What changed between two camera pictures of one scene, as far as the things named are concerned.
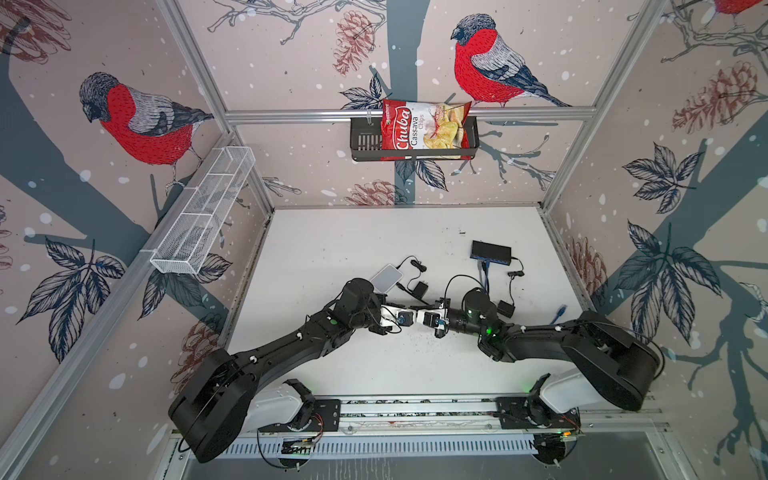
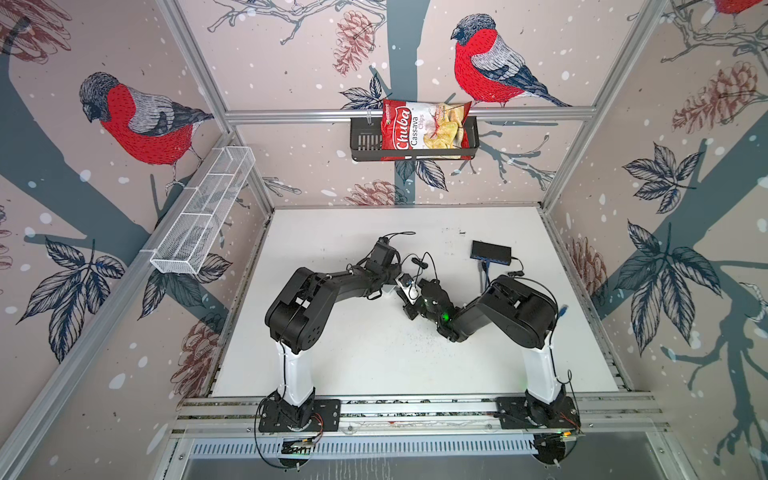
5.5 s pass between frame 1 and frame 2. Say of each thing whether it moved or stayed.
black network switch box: stayed
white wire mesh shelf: stayed
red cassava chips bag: stayed
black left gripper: moved
